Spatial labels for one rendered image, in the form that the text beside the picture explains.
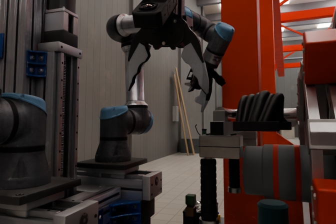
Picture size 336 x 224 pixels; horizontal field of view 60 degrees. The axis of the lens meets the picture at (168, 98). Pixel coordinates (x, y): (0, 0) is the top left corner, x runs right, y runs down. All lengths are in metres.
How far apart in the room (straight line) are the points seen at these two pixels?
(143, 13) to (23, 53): 0.69
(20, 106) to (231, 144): 0.52
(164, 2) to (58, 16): 0.71
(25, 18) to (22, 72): 0.18
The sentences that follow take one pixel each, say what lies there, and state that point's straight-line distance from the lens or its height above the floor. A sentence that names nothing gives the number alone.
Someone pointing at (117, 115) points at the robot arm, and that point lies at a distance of 1.21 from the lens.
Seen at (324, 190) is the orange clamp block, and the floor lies 0.88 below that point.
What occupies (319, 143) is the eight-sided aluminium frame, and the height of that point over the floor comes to 0.94.
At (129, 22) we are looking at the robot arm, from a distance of 1.23.
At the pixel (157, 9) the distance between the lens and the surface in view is 0.44.
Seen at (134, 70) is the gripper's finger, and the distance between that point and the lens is 0.54.
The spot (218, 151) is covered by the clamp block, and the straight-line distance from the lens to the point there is 0.65.
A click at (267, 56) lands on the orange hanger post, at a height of 1.68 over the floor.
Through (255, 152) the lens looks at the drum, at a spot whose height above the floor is 0.90.
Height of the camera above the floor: 0.98
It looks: 5 degrees up
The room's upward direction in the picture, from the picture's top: straight up
